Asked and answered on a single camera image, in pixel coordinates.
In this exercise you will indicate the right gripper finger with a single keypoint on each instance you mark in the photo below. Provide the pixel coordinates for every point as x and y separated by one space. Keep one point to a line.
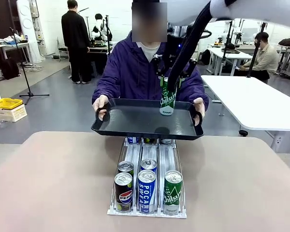
191 66
161 81

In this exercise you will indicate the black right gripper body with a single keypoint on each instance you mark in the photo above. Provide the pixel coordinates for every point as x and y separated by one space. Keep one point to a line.
171 53

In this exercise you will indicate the green Chilsung cider can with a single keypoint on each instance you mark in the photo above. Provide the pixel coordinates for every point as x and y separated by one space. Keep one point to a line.
173 193
166 104
166 141

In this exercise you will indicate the black serving tray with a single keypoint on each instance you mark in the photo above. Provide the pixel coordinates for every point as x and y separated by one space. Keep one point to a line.
140 120

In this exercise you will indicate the person's right forearm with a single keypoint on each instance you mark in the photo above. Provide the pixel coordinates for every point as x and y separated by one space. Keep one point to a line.
104 87

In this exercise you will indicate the person's left forearm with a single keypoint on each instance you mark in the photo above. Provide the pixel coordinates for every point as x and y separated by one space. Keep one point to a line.
200 89

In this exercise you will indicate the person in purple jacket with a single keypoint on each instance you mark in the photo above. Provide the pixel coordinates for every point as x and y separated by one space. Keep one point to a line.
133 72

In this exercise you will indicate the seated person in beige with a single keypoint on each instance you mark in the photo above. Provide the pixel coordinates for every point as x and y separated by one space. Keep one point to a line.
263 58

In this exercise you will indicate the dark-haired person at bench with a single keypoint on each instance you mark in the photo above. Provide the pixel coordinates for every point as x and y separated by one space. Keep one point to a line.
99 26

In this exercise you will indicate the person's left hand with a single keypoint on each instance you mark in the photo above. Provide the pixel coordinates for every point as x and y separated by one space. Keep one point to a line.
200 106

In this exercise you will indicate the person's right hand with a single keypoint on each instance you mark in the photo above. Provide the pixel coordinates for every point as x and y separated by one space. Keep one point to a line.
100 104

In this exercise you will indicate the black Pepsi can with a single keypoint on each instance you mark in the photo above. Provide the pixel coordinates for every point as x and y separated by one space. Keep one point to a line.
149 140
125 166
123 193

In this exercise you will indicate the blue Pocari Sweat can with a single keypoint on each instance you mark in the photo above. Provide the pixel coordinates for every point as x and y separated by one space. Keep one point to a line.
133 140
147 193
148 163

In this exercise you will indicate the black tripod pole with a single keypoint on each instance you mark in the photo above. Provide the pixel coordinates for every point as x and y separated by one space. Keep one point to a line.
256 50

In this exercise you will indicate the white can dispenser rack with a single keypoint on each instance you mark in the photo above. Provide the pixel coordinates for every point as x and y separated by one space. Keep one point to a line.
149 154

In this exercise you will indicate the large white table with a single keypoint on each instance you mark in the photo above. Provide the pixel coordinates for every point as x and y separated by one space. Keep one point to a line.
256 104

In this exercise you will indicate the standing man in black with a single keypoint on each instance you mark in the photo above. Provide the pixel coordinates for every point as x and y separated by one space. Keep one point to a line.
75 43

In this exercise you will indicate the black microphone stand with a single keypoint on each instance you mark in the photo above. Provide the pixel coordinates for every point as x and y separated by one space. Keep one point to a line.
26 79

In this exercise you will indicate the white tower air conditioner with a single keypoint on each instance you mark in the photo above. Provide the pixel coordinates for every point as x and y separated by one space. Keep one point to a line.
26 24

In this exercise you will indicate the black bag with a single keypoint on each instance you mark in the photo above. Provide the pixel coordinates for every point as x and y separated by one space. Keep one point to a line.
10 68

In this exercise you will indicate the cluttered white desk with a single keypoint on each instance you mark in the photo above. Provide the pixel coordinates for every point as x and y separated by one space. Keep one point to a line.
12 44

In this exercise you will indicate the white plastic crate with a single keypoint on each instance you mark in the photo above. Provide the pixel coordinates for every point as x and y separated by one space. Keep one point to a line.
9 114

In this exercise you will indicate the yellow plastic crate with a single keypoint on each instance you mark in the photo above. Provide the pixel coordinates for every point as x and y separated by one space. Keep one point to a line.
6 102

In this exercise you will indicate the black camera tripod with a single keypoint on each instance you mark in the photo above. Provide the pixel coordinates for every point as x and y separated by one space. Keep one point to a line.
108 36

